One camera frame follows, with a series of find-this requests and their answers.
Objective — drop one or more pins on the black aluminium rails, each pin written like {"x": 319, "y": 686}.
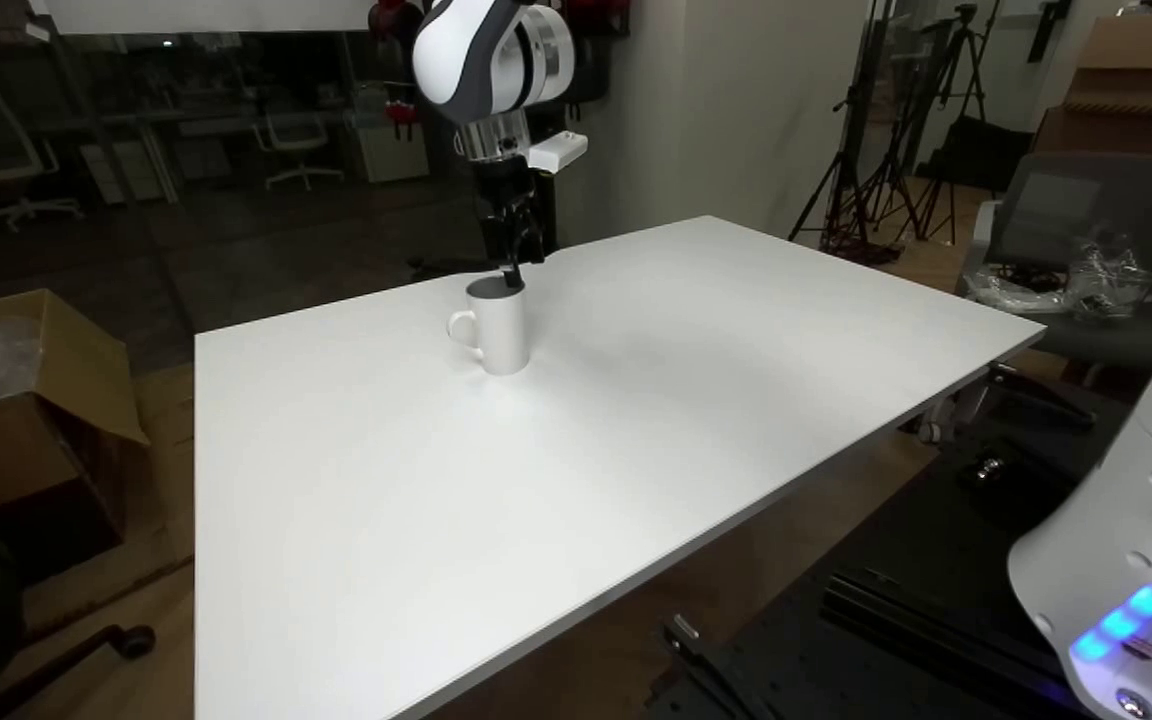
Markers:
{"x": 936, "y": 643}

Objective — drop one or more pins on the white ceramic mug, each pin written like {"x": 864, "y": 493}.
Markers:
{"x": 501, "y": 343}

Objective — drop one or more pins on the black camera tripod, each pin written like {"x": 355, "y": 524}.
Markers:
{"x": 959, "y": 80}
{"x": 859, "y": 172}

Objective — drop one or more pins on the crumpled plastic bag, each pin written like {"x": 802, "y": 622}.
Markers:
{"x": 1071, "y": 272}

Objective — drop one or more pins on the white drawer cabinet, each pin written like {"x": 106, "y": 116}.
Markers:
{"x": 391, "y": 155}

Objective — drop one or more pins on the white whiteboard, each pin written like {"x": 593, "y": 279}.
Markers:
{"x": 200, "y": 13}

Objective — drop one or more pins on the small metal clamp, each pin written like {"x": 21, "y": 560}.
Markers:
{"x": 682, "y": 633}

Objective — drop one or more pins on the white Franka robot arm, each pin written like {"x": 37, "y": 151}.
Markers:
{"x": 471, "y": 54}

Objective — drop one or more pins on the black rod with knob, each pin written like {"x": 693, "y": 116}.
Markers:
{"x": 69, "y": 662}

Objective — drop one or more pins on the open cardboard box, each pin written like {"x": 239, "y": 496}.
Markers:
{"x": 63, "y": 400}

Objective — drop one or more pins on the stacked cardboard boxes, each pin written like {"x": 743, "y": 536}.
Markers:
{"x": 1137, "y": 80}

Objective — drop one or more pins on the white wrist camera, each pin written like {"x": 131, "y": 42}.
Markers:
{"x": 558, "y": 151}

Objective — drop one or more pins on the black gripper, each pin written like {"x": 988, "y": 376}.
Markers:
{"x": 514, "y": 207}

